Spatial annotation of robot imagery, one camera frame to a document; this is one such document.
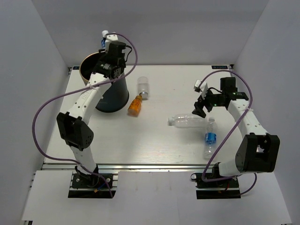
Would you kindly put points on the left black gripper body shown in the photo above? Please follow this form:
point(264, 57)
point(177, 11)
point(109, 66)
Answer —
point(102, 57)

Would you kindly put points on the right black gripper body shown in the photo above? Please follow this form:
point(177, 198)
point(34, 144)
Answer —
point(214, 99)

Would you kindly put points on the large clear unlabelled bottle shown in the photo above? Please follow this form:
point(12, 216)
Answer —
point(187, 121)

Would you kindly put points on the clear bottle dark blue label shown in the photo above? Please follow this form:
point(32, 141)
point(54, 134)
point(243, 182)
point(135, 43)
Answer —
point(104, 34)

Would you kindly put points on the small clear bottle blue label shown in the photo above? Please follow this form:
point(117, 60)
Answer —
point(210, 138)

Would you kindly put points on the orange juice plastic bottle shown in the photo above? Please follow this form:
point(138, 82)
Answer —
point(135, 106)

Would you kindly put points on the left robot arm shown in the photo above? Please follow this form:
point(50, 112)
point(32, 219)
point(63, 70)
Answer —
point(73, 125)

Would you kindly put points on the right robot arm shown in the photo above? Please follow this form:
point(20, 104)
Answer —
point(258, 150)

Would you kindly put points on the dark green cylindrical bin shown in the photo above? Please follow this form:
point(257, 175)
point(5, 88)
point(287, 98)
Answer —
point(116, 97)

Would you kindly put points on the clear bottle with silver cap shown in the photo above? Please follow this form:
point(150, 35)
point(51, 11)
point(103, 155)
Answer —
point(143, 87)

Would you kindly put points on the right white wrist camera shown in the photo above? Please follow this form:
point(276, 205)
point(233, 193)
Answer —
point(201, 87)

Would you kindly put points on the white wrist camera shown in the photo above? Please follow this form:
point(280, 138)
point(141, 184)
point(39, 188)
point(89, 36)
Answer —
point(110, 37)
point(201, 87)

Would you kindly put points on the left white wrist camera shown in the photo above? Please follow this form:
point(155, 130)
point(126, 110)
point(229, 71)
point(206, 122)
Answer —
point(110, 37)

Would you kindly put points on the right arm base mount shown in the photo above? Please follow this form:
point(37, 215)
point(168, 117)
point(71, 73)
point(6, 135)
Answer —
point(224, 189)

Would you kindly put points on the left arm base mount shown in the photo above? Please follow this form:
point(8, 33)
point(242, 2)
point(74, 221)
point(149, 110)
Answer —
point(92, 187)

